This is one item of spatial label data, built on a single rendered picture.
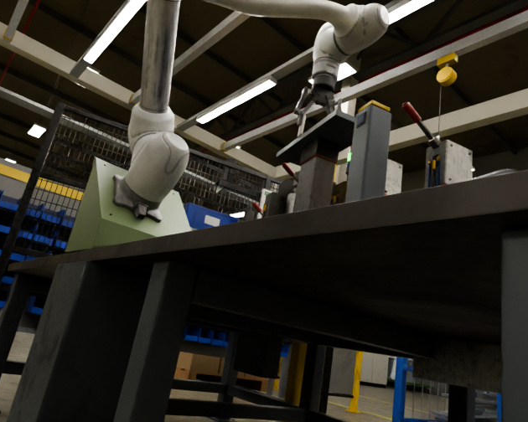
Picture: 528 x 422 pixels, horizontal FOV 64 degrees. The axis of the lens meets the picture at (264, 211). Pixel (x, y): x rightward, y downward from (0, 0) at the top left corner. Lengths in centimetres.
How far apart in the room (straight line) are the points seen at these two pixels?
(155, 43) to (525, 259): 127
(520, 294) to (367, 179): 65
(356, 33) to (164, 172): 74
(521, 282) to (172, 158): 116
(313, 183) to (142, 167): 57
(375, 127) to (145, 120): 82
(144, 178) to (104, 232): 22
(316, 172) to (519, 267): 89
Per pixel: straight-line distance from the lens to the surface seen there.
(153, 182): 145
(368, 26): 140
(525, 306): 46
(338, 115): 122
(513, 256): 47
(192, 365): 500
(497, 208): 45
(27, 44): 599
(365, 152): 108
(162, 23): 148
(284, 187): 175
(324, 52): 150
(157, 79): 153
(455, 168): 112
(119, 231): 141
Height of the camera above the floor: 51
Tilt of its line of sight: 18 degrees up
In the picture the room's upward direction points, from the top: 10 degrees clockwise
